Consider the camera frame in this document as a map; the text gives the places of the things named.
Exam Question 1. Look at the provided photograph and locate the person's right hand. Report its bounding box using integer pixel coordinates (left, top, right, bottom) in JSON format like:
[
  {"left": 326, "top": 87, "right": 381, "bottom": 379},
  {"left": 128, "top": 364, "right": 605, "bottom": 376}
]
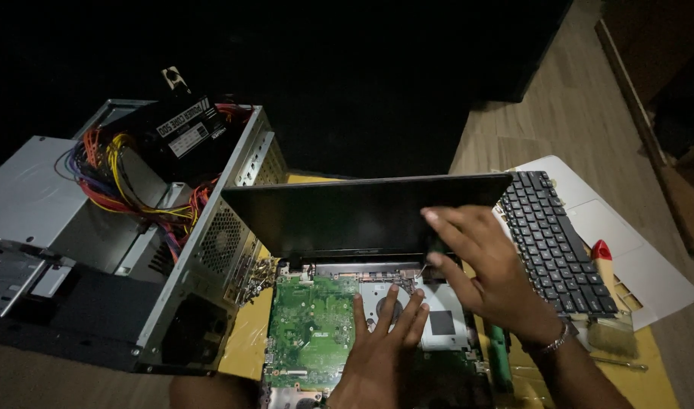
[{"left": 421, "top": 206, "right": 569, "bottom": 345}]

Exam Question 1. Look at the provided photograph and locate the black power supply unit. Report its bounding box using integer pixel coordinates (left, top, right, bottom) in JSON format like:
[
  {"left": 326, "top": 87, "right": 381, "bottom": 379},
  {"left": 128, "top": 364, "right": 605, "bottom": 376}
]
[{"left": 111, "top": 94, "right": 235, "bottom": 184}]

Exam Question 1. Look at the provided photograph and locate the yellow table mat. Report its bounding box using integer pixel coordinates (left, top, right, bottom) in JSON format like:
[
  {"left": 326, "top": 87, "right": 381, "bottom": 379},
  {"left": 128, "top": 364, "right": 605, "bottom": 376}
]
[{"left": 219, "top": 173, "right": 681, "bottom": 409}]

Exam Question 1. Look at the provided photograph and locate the bundle of coloured cables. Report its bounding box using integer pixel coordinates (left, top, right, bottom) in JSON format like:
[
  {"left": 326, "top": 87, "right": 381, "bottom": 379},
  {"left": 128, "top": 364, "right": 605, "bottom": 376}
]
[{"left": 54, "top": 104, "right": 255, "bottom": 263}]

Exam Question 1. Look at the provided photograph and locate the silver laptop drive bracket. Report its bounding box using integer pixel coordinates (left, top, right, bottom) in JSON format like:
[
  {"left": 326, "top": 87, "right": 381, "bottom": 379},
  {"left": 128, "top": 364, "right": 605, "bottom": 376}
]
[{"left": 420, "top": 281, "right": 474, "bottom": 351}]

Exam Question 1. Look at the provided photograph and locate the black opened laptop base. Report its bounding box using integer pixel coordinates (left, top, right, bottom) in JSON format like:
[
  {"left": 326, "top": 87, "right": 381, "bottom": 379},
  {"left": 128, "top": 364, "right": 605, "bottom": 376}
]
[{"left": 259, "top": 258, "right": 495, "bottom": 409}]

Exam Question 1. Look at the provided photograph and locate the black laptop screen lid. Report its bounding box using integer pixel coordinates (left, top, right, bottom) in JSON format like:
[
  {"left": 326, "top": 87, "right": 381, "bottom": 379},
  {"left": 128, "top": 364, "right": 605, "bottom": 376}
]
[{"left": 221, "top": 173, "right": 514, "bottom": 263}]

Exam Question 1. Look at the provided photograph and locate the large black furniture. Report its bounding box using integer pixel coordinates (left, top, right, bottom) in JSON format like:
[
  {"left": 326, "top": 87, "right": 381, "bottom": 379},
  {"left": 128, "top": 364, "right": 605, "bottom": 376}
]
[{"left": 0, "top": 0, "right": 575, "bottom": 180}]

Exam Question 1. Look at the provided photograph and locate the brown wooden furniture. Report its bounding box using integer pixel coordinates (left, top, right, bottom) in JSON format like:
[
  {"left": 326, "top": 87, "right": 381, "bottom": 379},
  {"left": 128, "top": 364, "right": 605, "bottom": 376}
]
[{"left": 594, "top": 0, "right": 694, "bottom": 263}]

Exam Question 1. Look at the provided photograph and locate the black detached laptop keyboard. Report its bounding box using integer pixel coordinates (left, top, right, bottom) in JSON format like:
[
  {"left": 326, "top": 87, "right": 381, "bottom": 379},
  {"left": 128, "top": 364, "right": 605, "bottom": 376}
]
[{"left": 497, "top": 170, "right": 621, "bottom": 319}]

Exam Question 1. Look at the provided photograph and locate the white laptop palmrest cover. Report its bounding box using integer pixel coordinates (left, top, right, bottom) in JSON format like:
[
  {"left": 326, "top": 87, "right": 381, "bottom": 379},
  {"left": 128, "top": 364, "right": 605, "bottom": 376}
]
[{"left": 492, "top": 155, "right": 694, "bottom": 332}]

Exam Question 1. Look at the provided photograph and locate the person's left hand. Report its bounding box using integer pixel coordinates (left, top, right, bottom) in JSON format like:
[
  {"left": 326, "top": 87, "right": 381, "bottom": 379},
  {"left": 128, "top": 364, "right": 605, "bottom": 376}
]
[{"left": 330, "top": 284, "right": 433, "bottom": 402}]

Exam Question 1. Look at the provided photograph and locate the white black printed tag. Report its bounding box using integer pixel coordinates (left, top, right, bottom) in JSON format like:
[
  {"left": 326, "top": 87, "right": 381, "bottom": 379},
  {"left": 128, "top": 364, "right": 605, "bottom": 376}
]
[{"left": 161, "top": 66, "right": 190, "bottom": 95}]

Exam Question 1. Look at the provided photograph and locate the red-tipped wooden paint brush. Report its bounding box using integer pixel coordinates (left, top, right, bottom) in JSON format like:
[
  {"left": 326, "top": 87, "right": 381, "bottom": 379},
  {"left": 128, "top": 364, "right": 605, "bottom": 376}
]
[{"left": 586, "top": 239, "right": 639, "bottom": 359}]

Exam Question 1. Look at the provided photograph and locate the thin metal rod tool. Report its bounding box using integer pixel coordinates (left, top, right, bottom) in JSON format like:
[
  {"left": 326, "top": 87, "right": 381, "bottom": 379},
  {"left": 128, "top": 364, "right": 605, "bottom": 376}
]
[{"left": 588, "top": 354, "right": 649, "bottom": 373}]

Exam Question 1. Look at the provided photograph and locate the silver open desktop computer case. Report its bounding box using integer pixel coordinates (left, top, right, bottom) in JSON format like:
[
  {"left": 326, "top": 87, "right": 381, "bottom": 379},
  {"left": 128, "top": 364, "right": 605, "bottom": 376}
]
[{"left": 0, "top": 99, "right": 291, "bottom": 377}]

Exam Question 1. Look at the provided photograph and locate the green handled screwdriver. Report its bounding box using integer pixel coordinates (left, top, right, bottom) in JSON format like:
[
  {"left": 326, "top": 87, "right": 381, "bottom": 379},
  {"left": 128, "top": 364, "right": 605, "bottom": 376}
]
[{"left": 486, "top": 323, "right": 516, "bottom": 396}]

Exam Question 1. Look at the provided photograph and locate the silver laptop cooling fan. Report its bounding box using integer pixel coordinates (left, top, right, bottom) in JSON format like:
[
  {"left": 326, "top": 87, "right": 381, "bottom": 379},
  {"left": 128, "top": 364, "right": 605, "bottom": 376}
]
[{"left": 358, "top": 281, "right": 425, "bottom": 337}]

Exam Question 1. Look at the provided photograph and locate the person's leg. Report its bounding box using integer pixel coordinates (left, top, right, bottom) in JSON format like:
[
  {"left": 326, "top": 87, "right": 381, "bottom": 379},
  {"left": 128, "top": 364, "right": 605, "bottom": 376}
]
[{"left": 169, "top": 372, "right": 263, "bottom": 409}]

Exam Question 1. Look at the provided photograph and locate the green laptop motherboard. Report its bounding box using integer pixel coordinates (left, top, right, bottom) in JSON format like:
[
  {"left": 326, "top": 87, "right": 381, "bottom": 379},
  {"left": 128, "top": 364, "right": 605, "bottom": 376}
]
[{"left": 264, "top": 273, "right": 363, "bottom": 390}]

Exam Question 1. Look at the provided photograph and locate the silver metal bracelet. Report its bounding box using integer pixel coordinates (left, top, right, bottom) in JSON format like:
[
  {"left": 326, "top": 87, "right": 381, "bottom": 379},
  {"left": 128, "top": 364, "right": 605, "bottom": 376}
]
[{"left": 520, "top": 318, "right": 573, "bottom": 356}]

